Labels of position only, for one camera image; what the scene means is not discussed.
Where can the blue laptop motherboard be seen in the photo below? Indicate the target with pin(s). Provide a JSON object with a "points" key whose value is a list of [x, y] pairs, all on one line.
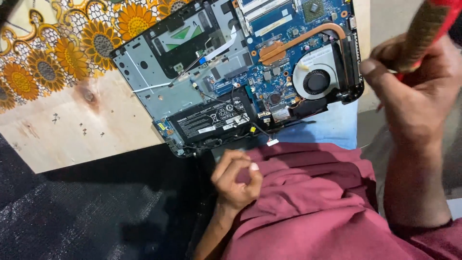
{"points": [[278, 77]]}

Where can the blue jeans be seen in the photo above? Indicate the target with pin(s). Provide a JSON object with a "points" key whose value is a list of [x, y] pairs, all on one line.
{"points": [[325, 126]]}

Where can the person's left hand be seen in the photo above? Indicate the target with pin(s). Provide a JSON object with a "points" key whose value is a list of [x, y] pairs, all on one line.
{"points": [[234, 191]]}

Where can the white laptop cooling fan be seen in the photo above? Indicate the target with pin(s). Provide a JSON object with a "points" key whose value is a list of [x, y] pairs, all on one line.
{"points": [[316, 82]]}

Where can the maroon shirt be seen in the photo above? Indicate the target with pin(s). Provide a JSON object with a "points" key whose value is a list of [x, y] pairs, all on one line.
{"points": [[306, 202]]}

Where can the person's right hand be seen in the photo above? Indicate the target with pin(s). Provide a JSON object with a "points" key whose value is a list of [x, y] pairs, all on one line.
{"points": [[415, 104]]}

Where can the black laptop battery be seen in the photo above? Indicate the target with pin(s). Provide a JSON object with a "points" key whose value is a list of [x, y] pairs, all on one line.
{"points": [[205, 121]]}

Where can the touchpad circuit board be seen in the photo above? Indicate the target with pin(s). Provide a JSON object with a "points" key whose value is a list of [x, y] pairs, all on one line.
{"points": [[180, 33]]}

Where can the sunflower patterned cloth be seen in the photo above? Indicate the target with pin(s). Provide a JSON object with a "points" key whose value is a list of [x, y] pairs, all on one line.
{"points": [[47, 68]]}

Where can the copper heat pipe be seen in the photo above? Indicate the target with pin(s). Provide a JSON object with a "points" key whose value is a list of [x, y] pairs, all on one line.
{"points": [[306, 34]]}

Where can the opened black laptop chassis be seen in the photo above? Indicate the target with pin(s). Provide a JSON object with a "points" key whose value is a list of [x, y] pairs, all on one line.
{"points": [[158, 97]]}

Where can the scattered small screws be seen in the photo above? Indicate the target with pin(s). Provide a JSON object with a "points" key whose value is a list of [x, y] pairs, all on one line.
{"points": [[55, 117]]}

